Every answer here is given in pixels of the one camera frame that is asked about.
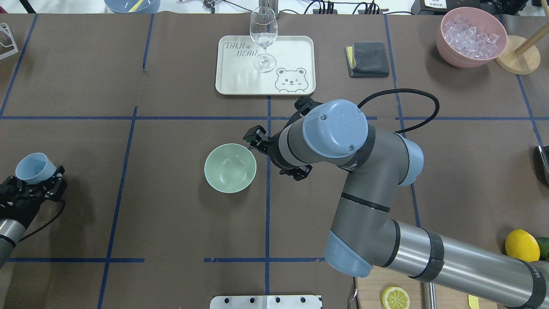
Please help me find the green avocado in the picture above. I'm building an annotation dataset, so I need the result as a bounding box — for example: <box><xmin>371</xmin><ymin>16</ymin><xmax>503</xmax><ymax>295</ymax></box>
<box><xmin>535</xmin><ymin>237</ymin><xmax>549</xmax><ymax>261</ymax></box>

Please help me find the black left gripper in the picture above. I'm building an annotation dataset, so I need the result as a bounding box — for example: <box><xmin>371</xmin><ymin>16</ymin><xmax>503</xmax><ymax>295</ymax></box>
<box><xmin>0</xmin><ymin>166</ymin><xmax>67</xmax><ymax>228</ymax></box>

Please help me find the blue bowl with fork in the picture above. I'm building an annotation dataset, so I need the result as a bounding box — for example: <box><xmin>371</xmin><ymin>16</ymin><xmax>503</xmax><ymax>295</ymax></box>
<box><xmin>104</xmin><ymin>0</ymin><xmax>161</xmax><ymax>14</ymax></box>

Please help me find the steel muddler black cap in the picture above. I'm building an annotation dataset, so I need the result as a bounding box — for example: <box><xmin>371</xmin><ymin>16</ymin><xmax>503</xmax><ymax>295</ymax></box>
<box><xmin>423</xmin><ymin>283</ymin><xmax>437</xmax><ymax>309</ymax></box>

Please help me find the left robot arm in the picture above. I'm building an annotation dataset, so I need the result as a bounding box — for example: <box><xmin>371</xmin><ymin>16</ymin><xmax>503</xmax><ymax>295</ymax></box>
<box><xmin>0</xmin><ymin>166</ymin><xmax>67</xmax><ymax>266</ymax></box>

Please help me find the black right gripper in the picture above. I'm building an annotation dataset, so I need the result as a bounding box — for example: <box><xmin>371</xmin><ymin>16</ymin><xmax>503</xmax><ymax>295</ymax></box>
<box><xmin>243</xmin><ymin>97</ymin><xmax>321</xmax><ymax>181</ymax></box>

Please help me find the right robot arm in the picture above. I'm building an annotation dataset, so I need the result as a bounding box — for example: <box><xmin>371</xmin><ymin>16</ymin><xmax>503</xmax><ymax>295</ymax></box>
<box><xmin>243</xmin><ymin>97</ymin><xmax>549</xmax><ymax>309</ymax></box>

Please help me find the yellow plastic knife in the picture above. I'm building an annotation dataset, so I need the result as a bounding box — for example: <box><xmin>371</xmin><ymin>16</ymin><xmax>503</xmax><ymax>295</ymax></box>
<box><xmin>468</xmin><ymin>294</ymin><xmax>480</xmax><ymax>309</ymax></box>

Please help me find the cream bear tray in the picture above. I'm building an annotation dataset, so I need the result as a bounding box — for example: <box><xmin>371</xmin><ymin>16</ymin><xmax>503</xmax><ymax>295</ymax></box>
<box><xmin>215</xmin><ymin>35</ymin><xmax>316</xmax><ymax>96</ymax></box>

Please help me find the lemon half slice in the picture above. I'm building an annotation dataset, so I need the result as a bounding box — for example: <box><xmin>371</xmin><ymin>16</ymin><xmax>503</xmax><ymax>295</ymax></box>
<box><xmin>380</xmin><ymin>286</ymin><xmax>410</xmax><ymax>309</ymax></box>

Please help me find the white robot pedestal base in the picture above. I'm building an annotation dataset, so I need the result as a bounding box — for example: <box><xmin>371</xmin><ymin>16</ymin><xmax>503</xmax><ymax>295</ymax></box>
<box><xmin>209</xmin><ymin>295</ymin><xmax>323</xmax><ymax>309</ymax></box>

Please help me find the light blue plastic cup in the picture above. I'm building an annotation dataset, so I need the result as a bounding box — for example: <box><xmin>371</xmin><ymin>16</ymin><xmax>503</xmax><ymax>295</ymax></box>
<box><xmin>15</xmin><ymin>153</ymin><xmax>57</xmax><ymax>184</ymax></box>

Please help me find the white wire cup rack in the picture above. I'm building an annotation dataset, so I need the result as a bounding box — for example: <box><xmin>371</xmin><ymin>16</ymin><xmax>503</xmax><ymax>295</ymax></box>
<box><xmin>0</xmin><ymin>23</ymin><xmax>19</xmax><ymax>60</ymax></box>

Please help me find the grey and yellow cloth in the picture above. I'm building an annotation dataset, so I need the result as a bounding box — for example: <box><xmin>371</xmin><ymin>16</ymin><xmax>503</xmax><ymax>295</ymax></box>
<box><xmin>345</xmin><ymin>41</ymin><xmax>389</xmax><ymax>78</ymax></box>

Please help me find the wooden stand with pole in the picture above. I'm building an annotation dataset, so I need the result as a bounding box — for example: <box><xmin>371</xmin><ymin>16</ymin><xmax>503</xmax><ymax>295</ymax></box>
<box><xmin>495</xmin><ymin>23</ymin><xmax>549</xmax><ymax>76</ymax></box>

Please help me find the wooden cutting board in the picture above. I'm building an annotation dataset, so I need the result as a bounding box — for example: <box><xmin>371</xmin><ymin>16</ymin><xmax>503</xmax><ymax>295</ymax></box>
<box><xmin>356</xmin><ymin>276</ymin><xmax>498</xmax><ymax>309</ymax></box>

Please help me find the clear wine glass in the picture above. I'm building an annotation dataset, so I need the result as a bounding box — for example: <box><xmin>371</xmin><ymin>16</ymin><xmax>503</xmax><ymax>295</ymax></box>
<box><xmin>249</xmin><ymin>6</ymin><xmax>278</xmax><ymax>73</ymax></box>

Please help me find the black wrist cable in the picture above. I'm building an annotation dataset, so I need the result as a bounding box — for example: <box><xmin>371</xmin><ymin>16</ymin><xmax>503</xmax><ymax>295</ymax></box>
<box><xmin>357</xmin><ymin>88</ymin><xmax>440</xmax><ymax>134</ymax></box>

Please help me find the green ceramic bowl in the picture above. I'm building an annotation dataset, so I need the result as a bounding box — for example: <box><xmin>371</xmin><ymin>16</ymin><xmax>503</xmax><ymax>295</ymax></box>
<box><xmin>204</xmin><ymin>143</ymin><xmax>257</xmax><ymax>194</ymax></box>

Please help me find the whole yellow lemon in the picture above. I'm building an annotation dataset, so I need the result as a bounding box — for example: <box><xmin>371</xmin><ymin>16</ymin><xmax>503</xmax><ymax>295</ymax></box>
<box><xmin>504</xmin><ymin>229</ymin><xmax>540</xmax><ymax>262</ymax></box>

